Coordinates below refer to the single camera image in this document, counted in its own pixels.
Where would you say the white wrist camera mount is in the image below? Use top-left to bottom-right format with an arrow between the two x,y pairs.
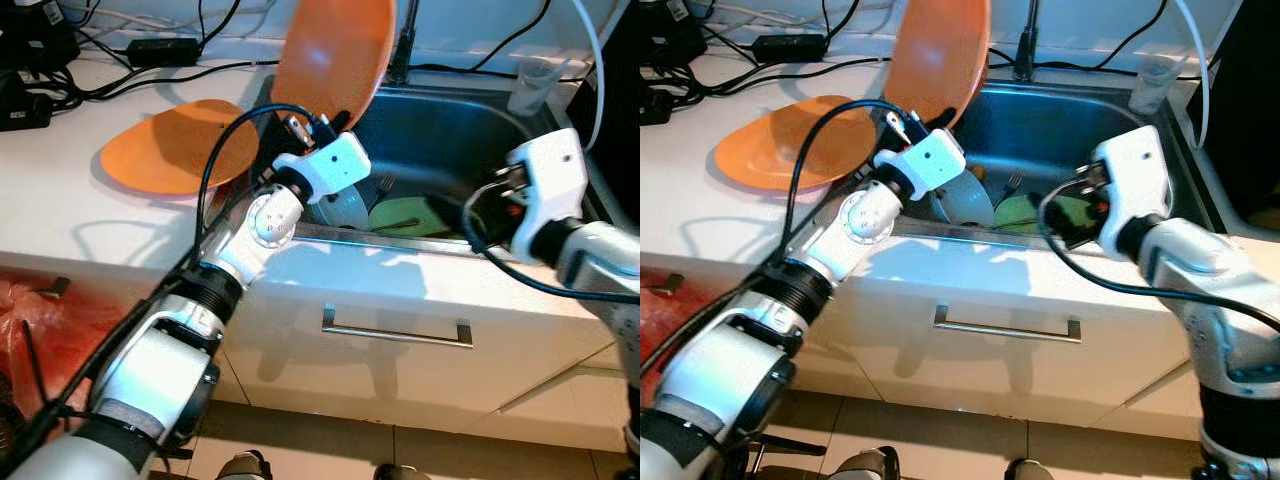
875,127 -> 968,201
505,128 -> 589,256
272,130 -> 373,208
1090,125 -> 1173,261

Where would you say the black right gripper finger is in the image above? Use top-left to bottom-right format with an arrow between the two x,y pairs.
430,195 -> 479,236

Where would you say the stainless steel sink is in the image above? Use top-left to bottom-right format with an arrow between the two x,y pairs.
870,82 -> 1226,241
245,85 -> 611,251

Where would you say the black charger with white label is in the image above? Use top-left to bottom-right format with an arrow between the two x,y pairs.
640,0 -> 711,66
0,5 -> 81,71

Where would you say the red plastic bag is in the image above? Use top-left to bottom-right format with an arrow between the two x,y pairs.
0,280 -> 101,431
640,280 -> 701,371

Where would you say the black countertop cable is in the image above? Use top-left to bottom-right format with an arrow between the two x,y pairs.
90,58 -> 281,101
700,52 -> 896,96

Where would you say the robot left leg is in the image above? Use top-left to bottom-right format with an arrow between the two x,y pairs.
830,448 -> 901,480
215,450 -> 271,480

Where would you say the white ceramic bowl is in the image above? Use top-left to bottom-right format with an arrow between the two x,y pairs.
935,170 -> 996,226
315,180 -> 371,233

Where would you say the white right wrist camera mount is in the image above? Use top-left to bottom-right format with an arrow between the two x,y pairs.
1090,125 -> 1173,261
505,128 -> 589,256

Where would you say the white cabinet drawer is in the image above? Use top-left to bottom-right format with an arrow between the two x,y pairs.
800,265 -> 1201,436
200,270 -> 641,451

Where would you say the orange plastic bowl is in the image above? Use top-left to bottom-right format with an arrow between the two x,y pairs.
885,0 -> 993,126
270,0 -> 398,126

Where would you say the metal drawer handle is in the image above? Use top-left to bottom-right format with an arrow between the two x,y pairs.
932,303 -> 1084,344
320,305 -> 474,348

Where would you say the orange plastic plate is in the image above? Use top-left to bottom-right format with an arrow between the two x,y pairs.
100,98 -> 263,198
713,95 -> 881,191

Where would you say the flat black power adapter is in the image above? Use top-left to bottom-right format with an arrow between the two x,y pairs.
125,37 -> 201,68
750,33 -> 829,63

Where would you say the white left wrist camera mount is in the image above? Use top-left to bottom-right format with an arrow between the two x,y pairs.
875,127 -> 968,201
272,130 -> 373,208

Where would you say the green plate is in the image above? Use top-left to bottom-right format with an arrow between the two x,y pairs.
368,197 -> 471,239
993,192 -> 1096,238

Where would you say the black faucet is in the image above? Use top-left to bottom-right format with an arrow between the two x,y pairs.
390,0 -> 419,86
1012,0 -> 1041,83

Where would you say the clear glass cup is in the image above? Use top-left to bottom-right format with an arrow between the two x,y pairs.
1130,58 -> 1179,114
507,62 -> 556,118

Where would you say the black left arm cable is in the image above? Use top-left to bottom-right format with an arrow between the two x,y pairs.
640,97 -> 911,381
0,100 -> 321,471

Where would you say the white hose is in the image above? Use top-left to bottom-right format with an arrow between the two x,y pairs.
1170,0 -> 1213,149
565,0 -> 606,151

